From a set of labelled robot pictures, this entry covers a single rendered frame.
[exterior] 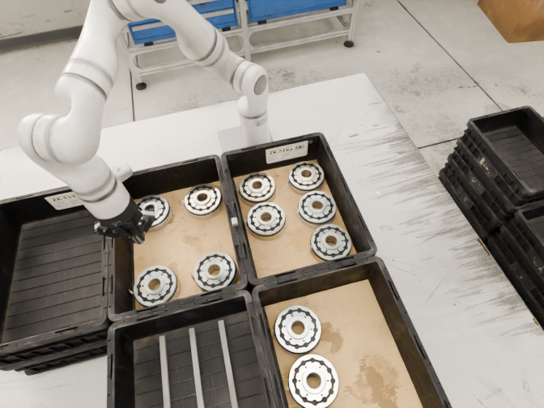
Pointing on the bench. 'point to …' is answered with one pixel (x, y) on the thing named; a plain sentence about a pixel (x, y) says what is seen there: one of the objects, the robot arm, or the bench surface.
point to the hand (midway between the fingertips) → (137, 236)
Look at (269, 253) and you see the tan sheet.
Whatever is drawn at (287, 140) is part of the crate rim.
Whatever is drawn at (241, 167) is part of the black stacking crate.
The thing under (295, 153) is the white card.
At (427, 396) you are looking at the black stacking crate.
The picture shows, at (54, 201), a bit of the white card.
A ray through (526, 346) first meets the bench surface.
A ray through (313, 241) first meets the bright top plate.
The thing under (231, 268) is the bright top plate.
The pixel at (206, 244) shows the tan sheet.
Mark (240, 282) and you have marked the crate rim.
